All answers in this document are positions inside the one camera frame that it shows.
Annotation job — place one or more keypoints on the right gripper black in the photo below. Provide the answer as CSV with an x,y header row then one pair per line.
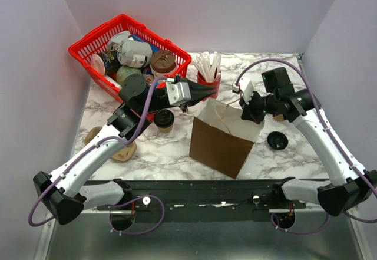
x,y
248,112

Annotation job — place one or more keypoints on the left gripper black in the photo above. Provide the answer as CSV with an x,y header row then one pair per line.
x,y
197,89

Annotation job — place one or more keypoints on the brown paper takeout bag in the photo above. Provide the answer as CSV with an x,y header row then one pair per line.
x,y
220,139

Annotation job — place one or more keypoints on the black plastic cup lid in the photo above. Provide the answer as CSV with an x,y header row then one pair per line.
x,y
164,119

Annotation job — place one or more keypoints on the brown paper coffee cup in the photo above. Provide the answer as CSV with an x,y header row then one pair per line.
x,y
165,129

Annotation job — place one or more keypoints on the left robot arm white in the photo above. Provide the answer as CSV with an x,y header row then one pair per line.
x,y
64,191

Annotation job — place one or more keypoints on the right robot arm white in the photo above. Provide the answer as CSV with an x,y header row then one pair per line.
x,y
349,182

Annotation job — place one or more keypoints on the red straw holder cup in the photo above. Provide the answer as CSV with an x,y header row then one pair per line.
x,y
215,83

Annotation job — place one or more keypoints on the bundle of white wrapped straws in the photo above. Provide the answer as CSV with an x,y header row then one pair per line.
x,y
208,64

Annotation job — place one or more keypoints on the tilted empty paper cup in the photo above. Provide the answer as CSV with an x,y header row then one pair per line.
x,y
279,118

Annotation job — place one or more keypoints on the black plastic lid on table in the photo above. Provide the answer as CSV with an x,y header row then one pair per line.
x,y
277,140

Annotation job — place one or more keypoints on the brown lidded tub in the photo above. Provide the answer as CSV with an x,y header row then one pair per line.
x,y
163,63

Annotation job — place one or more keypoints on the red bull can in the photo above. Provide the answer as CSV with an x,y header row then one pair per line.
x,y
148,74

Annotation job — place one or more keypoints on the grey paper wrapped package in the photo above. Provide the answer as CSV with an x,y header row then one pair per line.
x,y
130,52

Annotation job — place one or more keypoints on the green round melon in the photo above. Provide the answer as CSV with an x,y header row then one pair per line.
x,y
124,72

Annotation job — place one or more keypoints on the cardboard cup carrier left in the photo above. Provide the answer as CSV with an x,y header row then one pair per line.
x,y
122,156

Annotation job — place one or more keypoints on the black printed can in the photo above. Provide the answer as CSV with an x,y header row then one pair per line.
x,y
105,62

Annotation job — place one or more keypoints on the red plastic shopping basket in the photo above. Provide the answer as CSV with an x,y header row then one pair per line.
x,y
96,41

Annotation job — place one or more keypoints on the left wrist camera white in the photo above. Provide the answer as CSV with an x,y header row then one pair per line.
x,y
177,91

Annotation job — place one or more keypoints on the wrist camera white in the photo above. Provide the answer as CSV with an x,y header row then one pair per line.
x,y
244,87
177,91

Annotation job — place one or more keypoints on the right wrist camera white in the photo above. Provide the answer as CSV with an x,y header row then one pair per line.
x,y
244,87

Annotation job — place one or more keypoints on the aluminium rail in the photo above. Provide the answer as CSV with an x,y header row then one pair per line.
x,y
332,207

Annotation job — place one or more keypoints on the black mounting base plate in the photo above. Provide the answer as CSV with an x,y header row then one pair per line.
x,y
190,201

